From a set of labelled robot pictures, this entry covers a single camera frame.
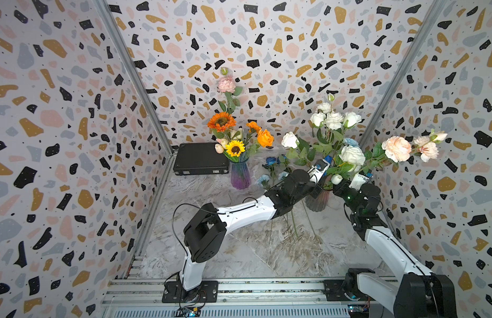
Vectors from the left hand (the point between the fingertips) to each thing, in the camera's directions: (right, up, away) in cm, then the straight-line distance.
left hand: (327, 172), depth 74 cm
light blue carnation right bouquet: (+10, +12, +2) cm, 16 cm away
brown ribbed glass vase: (+2, -14, +17) cm, 22 cm away
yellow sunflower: (-35, +10, +6) cm, 37 cm away
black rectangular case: (-60, +7, +42) cm, 74 cm away
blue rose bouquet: (-18, +5, +37) cm, 41 cm away
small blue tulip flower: (-9, -24, +18) cm, 32 cm away
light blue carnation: (-23, -4, +29) cm, 38 cm away
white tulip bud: (+3, -2, -2) cm, 4 cm away
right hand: (+6, -1, +7) cm, 9 cm away
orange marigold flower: (-28, +21, +16) cm, 38 cm away
